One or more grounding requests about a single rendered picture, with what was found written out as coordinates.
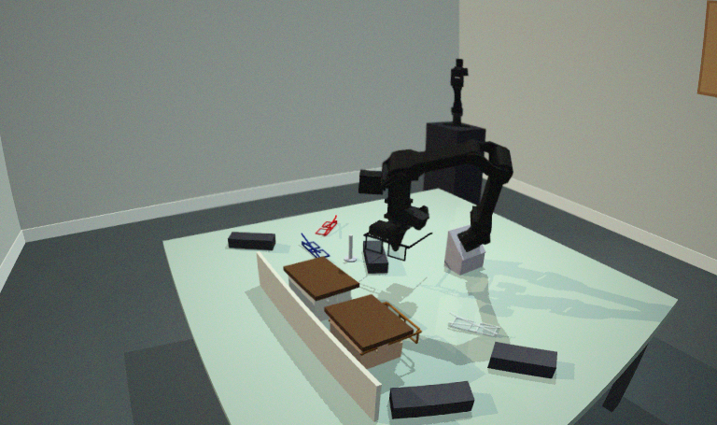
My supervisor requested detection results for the beige flat panel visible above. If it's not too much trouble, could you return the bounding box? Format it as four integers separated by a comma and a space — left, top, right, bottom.
257, 251, 382, 422

